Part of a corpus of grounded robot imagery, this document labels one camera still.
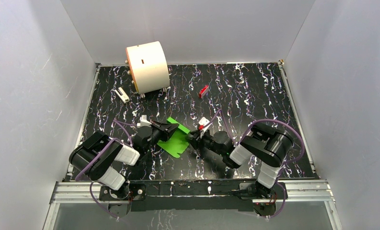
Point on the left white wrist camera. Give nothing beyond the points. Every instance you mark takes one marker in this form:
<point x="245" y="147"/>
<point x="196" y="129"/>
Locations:
<point x="143" y="122"/>

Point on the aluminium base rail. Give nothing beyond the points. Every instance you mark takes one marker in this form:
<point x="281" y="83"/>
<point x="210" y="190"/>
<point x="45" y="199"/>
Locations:
<point x="143" y="195"/>

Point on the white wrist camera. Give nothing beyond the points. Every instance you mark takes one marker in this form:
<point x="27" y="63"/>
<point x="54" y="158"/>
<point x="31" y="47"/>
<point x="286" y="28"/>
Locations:
<point x="204" y="124"/>
<point x="143" y="122"/>

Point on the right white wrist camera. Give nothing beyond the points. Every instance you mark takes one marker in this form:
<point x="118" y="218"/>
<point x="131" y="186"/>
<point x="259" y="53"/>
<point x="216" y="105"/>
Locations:
<point x="204" y="124"/>

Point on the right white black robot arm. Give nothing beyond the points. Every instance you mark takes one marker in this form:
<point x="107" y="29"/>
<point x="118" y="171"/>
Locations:
<point x="266" y="143"/>

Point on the white cylindrical drum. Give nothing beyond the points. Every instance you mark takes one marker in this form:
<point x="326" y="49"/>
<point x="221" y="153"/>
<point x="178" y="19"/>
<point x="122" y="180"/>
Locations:
<point x="148" y="67"/>

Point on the green paper box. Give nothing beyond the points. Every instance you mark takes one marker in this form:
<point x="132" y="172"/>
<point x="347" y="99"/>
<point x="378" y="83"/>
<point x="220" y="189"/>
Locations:
<point x="177" y="144"/>

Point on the small red block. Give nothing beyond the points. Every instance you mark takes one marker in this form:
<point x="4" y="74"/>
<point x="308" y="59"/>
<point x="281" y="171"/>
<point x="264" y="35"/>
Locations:
<point x="203" y="91"/>

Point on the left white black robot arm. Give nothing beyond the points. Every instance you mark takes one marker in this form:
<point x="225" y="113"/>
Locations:
<point x="94" y="157"/>

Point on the small white black block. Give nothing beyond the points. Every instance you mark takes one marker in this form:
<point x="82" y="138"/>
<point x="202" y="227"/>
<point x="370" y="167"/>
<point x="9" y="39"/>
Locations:
<point x="122" y="95"/>

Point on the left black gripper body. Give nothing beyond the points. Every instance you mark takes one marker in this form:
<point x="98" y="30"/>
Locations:
<point x="156" y="131"/>

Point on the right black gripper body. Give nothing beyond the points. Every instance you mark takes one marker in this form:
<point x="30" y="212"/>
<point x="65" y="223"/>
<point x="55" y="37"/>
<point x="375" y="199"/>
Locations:
<point x="207" y="141"/>

